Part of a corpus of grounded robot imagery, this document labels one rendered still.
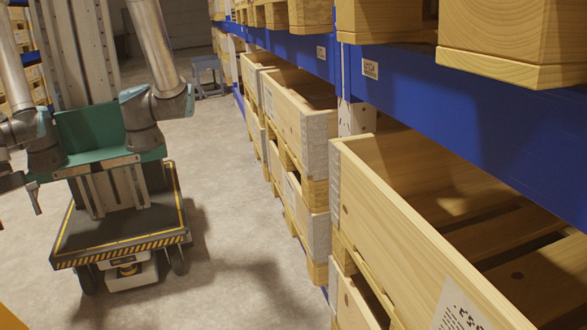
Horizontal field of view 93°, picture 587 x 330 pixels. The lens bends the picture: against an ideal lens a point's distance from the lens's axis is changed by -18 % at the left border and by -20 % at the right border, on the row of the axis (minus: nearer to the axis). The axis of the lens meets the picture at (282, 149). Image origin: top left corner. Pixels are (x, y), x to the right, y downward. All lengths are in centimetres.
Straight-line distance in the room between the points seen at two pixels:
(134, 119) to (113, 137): 23
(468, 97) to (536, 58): 17
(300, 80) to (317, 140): 80
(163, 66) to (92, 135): 57
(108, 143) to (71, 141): 18
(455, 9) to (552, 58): 12
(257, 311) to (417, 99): 130
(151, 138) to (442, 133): 127
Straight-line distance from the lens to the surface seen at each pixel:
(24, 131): 134
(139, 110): 152
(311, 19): 94
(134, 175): 185
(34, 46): 623
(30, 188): 120
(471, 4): 39
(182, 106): 147
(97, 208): 195
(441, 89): 52
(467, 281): 44
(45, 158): 166
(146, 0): 124
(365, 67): 73
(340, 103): 92
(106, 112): 170
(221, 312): 167
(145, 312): 179
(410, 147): 88
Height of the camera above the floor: 125
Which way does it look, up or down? 23 degrees down
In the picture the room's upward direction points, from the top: 4 degrees counter-clockwise
